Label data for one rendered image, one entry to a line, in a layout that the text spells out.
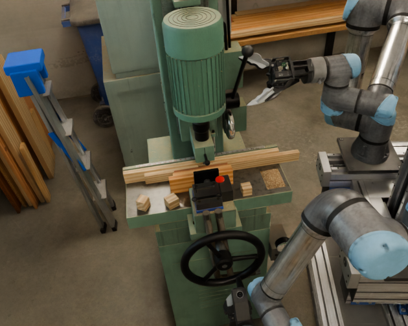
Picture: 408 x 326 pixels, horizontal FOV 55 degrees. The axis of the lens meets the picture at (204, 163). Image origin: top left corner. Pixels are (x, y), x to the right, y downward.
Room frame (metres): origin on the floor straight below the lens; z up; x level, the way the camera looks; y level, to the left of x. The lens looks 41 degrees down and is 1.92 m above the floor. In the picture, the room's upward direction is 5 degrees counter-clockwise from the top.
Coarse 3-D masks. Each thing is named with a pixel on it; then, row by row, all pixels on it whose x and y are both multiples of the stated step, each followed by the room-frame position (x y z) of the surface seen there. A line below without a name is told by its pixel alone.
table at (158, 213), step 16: (240, 176) 1.08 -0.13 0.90; (256, 176) 1.07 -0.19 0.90; (128, 192) 1.04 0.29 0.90; (144, 192) 1.03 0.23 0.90; (160, 192) 1.03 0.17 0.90; (240, 192) 0.99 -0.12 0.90; (256, 192) 0.99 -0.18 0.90; (272, 192) 0.98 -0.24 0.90; (288, 192) 0.98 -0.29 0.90; (128, 208) 0.96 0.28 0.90; (160, 208) 0.95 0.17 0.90; (176, 208) 0.94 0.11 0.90; (240, 208) 0.96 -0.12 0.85; (128, 224) 0.91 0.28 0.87; (144, 224) 0.92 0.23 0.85; (192, 224) 0.89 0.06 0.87; (240, 224) 0.87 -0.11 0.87
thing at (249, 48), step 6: (246, 48) 1.03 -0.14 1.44; (252, 48) 1.03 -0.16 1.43; (246, 54) 1.02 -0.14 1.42; (252, 54) 1.02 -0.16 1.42; (246, 60) 1.06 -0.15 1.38; (240, 66) 1.09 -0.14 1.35; (240, 72) 1.11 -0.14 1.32; (240, 78) 1.13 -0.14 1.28; (234, 90) 1.19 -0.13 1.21; (228, 96) 1.25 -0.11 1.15; (234, 96) 1.23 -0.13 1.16; (228, 102) 1.23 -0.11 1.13; (234, 102) 1.24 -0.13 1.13; (228, 108) 1.24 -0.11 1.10
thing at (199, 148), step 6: (192, 132) 1.15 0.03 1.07; (192, 138) 1.11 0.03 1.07; (210, 138) 1.10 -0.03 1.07; (192, 144) 1.12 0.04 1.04; (198, 144) 1.08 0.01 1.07; (204, 144) 1.07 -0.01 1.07; (210, 144) 1.07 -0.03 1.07; (198, 150) 1.06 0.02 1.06; (204, 150) 1.06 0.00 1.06; (210, 150) 1.06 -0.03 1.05; (198, 156) 1.06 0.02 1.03; (210, 156) 1.06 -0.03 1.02; (198, 162) 1.06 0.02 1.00
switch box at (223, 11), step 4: (220, 0) 1.39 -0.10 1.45; (224, 0) 1.39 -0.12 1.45; (220, 4) 1.39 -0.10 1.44; (224, 4) 1.39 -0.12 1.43; (220, 8) 1.39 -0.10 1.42; (224, 8) 1.39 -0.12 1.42; (220, 12) 1.39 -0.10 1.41; (224, 12) 1.39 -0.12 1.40; (224, 16) 1.39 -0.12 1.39; (224, 20) 1.39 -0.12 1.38
